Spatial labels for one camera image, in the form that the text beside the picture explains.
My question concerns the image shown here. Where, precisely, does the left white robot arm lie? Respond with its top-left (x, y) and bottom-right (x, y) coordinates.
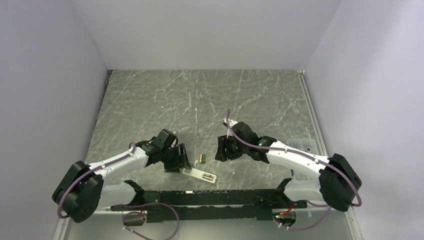
top-left (52, 129), bottom-right (192, 223)

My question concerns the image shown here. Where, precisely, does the aluminium rail right edge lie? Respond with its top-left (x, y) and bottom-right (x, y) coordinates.
top-left (296, 70), bottom-right (328, 155)

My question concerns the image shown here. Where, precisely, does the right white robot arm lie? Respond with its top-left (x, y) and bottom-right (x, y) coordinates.
top-left (215, 119), bottom-right (362, 212)

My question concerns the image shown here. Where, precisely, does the clear plastic box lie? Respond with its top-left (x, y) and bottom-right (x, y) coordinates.
top-left (286, 138), bottom-right (320, 155)

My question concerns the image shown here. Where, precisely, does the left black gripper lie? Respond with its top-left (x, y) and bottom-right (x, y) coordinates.
top-left (160, 143), bottom-right (191, 173)

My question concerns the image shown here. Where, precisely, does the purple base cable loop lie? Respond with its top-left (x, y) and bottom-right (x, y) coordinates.
top-left (121, 201), bottom-right (181, 240)

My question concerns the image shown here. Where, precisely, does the gold AA battery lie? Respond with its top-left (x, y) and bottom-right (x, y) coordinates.
top-left (199, 153), bottom-right (204, 164)

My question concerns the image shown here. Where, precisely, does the white remote control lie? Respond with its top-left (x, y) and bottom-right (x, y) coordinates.
top-left (182, 168), bottom-right (217, 184)

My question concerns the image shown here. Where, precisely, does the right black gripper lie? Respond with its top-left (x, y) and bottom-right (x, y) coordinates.
top-left (215, 134), bottom-right (249, 162)

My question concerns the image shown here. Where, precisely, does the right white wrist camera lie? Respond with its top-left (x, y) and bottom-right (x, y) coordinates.
top-left (223, 118), bottom-right (238, 137)

